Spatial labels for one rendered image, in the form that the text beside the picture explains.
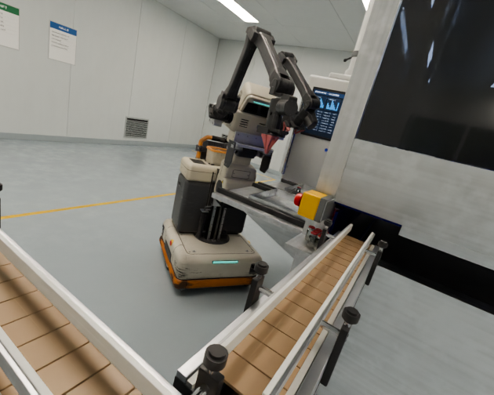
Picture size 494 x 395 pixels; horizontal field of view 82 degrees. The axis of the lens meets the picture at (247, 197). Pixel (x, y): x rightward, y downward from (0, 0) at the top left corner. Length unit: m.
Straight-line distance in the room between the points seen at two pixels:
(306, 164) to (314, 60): 5.28
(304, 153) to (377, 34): 1.18
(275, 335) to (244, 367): 0.07
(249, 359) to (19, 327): 0.25
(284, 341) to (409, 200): 0.58
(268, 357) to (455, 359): 0.71
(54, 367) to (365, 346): 0.87
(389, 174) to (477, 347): 0.49
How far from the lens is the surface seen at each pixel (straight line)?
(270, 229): 1.12
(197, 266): 1.90
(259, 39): 1.38
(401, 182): 0.88
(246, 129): 1.76
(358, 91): 0.91
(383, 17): 0.96
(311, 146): 1.99
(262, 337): 0.42
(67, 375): 0.36
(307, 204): 0.84
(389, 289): 0.95
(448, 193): 0.88
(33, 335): 0.40
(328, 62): 7.02
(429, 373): 1.06
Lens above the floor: 1.20
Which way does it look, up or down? 16 degrees down
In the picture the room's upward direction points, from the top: 14 degrees clockwise
